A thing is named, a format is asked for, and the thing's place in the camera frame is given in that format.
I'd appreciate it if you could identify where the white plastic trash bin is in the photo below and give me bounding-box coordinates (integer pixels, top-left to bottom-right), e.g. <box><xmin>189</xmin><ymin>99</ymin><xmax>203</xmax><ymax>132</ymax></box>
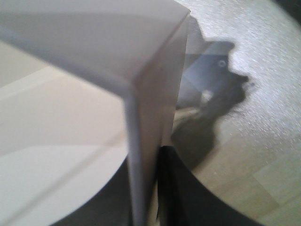
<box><xmin>0</xmin><ymin>0</ymin><xmax>190</xmax><ymax>226</ymax></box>

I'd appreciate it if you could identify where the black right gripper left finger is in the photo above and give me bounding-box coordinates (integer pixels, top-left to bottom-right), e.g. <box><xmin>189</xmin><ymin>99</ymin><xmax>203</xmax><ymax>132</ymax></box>
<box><xmin>55</xmin><ymin>160</ymin><xmax>132</xmax><ymax>226</ymax></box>

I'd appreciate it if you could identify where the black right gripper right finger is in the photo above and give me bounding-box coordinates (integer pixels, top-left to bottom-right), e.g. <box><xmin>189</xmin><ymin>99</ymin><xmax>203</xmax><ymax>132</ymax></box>
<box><xmin>157</xmin><ymin>146</ymin><xmax>259</xmax><ymax>226</ymax></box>

